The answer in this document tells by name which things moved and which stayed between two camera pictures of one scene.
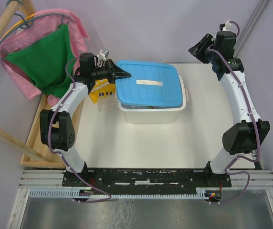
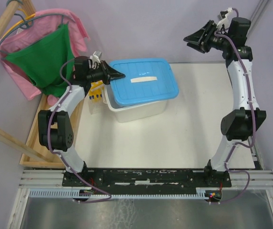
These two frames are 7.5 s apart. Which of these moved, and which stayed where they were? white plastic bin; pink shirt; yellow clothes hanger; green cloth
Moved: white plastic bin
Stayed: pink shirt; yellow clothes hanger; green cloth
